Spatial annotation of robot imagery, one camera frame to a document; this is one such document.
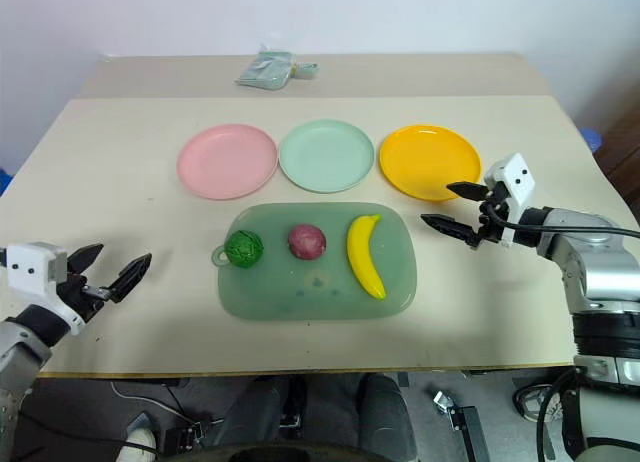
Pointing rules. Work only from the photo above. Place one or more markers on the red toy onion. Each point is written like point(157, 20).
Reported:
point(307, 241)

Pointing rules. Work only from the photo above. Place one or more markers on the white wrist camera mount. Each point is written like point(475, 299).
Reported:
point(30, 263)
point(517, 177)

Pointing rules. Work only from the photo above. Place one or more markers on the yellow banana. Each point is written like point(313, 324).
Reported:
point(364, 257)

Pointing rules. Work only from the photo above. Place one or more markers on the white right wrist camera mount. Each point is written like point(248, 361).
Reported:
point(517, 177)

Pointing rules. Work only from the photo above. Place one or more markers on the yellow round plate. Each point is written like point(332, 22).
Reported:
point(430, 163)

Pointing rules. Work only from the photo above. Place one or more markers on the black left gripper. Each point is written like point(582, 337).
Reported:
point(77, 292)

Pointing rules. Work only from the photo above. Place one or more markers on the green toy cabbage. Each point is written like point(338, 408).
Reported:
point(244, 249)

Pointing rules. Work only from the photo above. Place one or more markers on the blue object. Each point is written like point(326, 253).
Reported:
point(4, 182)

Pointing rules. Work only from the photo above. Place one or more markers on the pale green folded pouch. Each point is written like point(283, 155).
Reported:
point(265, 69)

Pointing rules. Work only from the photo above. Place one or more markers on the mint green round plate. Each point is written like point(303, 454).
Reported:
point(326, 154)

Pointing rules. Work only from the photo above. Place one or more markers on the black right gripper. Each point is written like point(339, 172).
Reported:
point(492, 222)

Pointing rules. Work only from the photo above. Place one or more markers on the translucent green rectangular tray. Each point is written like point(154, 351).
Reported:
point(320, 292)

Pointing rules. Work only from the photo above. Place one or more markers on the white shoe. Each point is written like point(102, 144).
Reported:
point(136, 443)

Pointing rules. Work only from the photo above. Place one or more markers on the black metal bracket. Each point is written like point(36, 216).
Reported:
point(462, 422)

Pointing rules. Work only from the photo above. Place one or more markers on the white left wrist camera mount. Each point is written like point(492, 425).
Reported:
point(30, 263)

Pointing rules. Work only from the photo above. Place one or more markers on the pink round plate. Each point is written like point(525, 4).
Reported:
point(227, 161)

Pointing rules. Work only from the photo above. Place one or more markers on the dark grey rounded shape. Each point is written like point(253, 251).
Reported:
point(387, 414)
point(257, 414)

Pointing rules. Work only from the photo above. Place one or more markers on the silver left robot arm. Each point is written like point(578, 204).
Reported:
point(20, 352)

